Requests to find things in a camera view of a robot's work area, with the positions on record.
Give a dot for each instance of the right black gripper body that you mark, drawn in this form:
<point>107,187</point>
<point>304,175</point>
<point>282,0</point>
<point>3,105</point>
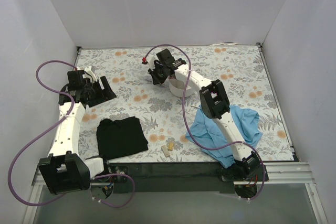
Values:
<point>159,71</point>

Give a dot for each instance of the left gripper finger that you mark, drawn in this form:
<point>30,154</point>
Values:
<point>106,86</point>
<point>99,98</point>

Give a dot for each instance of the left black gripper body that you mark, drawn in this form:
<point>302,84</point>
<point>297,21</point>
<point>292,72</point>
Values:
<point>97,92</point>

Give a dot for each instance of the white round divided organizer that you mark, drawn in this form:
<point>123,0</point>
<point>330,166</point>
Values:
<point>176,87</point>

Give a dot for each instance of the yellow small clip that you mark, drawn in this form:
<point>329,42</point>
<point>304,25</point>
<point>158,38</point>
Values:
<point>170,146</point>

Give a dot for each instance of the beige eraser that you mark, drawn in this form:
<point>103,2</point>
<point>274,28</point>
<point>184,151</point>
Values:
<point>165,151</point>

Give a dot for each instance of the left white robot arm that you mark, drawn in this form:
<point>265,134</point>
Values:
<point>63,170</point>

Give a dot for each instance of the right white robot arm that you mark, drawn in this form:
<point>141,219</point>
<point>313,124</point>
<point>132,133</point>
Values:
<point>227,133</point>

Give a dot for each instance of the black folded cloth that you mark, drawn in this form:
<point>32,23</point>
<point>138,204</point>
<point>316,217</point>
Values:
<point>120,138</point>

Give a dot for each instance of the floral table mat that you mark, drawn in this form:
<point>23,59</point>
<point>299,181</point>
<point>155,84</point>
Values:
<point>161,114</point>

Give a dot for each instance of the light blue cloth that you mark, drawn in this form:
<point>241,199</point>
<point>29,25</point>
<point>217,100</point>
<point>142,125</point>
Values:
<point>207,133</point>

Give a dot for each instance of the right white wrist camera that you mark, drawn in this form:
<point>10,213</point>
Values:
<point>149,60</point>

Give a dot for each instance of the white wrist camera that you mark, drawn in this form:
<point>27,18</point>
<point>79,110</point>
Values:
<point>89,72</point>
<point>149,60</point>

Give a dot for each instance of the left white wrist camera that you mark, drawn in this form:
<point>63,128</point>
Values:
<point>89,72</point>

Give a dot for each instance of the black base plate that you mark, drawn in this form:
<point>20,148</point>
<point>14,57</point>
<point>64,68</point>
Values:
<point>180,177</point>

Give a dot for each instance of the aluminium front rail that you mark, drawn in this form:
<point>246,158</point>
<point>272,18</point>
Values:
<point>289,173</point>

